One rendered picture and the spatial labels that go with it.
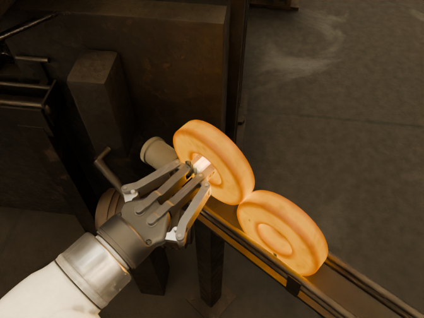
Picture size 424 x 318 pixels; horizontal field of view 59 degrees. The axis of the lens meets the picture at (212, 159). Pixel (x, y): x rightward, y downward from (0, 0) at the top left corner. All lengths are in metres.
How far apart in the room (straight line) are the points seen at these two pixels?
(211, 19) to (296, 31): 1.56
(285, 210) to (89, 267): 0.27
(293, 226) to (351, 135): 1.25
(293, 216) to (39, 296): 0.34
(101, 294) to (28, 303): 0.08
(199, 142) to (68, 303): 0.27
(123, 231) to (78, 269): 0.07
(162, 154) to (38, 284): 0.33
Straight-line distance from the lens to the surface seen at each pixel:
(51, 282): 0.50
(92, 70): 0.75
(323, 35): 2.27
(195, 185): 0.55
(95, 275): 0.50
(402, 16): 2.58
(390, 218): 1.57
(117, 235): 0.51
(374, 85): 2.03
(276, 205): 0.54
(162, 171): 0.57
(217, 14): 0.73
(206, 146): 0.54
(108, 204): 0.87
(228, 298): 1.30
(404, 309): 0.63
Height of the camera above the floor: 1.26
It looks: 54 degrees down
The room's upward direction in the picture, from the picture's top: straight up
